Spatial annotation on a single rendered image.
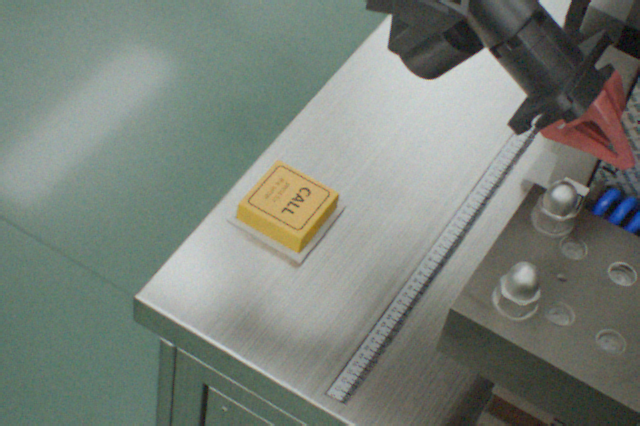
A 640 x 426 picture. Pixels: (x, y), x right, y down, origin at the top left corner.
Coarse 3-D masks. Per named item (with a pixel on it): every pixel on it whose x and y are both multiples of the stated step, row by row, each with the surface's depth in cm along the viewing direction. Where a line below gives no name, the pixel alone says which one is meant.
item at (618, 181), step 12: (636, 84) 101; (636, 96) 101; (636, 108) 102; (624, 120) 104; (636, 120) 103; (624, 132) 104; (636, 132) 104; (636, 144) 104; (636, 156) 105; (600, 168) 108; (612, 168) 108; (636, 168) 106; (612, 180) 108; (624, 180) 108; (636, 180) 107; (624, 192) 109; (636, 192) 108
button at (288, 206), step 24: (288, 168) 119; (264, 192) 117; (288, 192) 118; (312, 192) 118; (336, 192) 118; (240, 216) 117; (264, 216) 115; (288, 216) 116; (312, 216) 116; (288, 240) 115
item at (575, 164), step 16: (592, 0) 108; (608, 0) 108; (624, 0) 108; (592, 16) 108; (608, 16) 107; (624, 16) 107; (592, 32) 109; (608, 32) 108; (624, 32) 107; (608, 48) 110; (624, 48) 108; (624, 64) 110; (624, 80) 111; (544, 160) 126; (560, 160) 121; (576, 160) 120; (592, 160) 119; (528, 176) 125; (544, 176) 125; (560, 176) 123; (576, 176) 122; (592, 176) 122
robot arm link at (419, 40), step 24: (408, 0) 97; (432, 0) 97; (456, 0) 99; (408, 24) 105; (432, 24) 100; (408, 48) 108; (432, 48) 106; (456, 48) 105; (480, 48) 107; (432, 72) 109
